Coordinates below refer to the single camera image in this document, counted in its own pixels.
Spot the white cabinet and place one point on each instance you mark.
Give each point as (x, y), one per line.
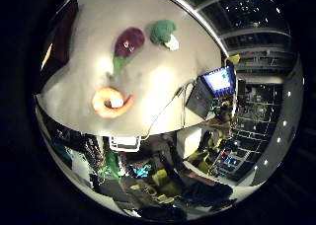
(188, 142)

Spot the person in dark blue clothes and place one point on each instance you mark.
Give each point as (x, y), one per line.
(207, 193)

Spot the person wearing headphones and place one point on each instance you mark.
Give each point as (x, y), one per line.
(221, 119)

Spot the teal patterned item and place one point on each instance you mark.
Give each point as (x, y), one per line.
(142, 170)

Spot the yellow-green chair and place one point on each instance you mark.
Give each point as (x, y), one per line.
(200, 159)
(161, 177)
(171, 189)

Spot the green broccoli plush toy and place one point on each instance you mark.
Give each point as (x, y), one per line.
(161, 31)

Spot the dark storage shelving rack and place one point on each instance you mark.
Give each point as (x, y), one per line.
(253, 129)

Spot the green bag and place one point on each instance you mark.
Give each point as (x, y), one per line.
(111, 165)

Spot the orange shrimp plush toy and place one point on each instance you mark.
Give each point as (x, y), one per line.
(100, 105)

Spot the purple eggplant plush toy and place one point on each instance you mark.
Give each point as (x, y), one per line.
(130, 40)

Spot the small yellow object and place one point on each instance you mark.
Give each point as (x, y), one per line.
(233, 59)

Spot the black tray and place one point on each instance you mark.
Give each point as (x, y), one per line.
(61, 44)

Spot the open laptop computer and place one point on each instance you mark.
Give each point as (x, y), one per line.
(199, 101)

